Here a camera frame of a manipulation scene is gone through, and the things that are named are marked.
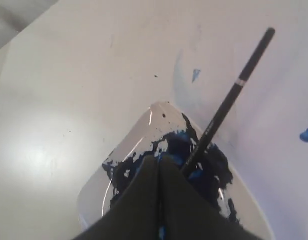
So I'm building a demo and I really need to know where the white square paint dish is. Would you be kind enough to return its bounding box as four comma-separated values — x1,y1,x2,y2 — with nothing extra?
78,102,274,240

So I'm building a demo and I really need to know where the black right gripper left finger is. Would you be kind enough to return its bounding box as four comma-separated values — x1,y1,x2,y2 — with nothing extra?
75,156,159,240

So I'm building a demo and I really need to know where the white paper sheet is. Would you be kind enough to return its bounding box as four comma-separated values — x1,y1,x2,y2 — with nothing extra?
175,0,308,240

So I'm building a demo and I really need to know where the black paintbrush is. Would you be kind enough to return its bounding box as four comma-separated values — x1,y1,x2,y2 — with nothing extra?
181,27,275,177

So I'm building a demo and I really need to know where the white backdrop curtain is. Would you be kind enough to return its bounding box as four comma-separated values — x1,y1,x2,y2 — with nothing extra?
0,0,58,49

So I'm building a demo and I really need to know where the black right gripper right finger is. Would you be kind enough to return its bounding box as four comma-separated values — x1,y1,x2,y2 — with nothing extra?
159,156,256,240

